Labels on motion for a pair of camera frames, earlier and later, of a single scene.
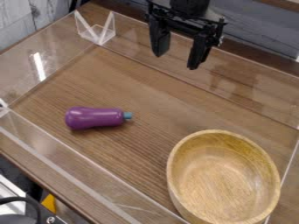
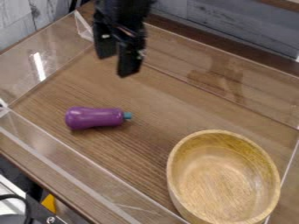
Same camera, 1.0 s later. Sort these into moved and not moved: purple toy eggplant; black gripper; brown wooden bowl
Moved: black gripper
Not moved: purple toy eggplant; brown wooden bowl
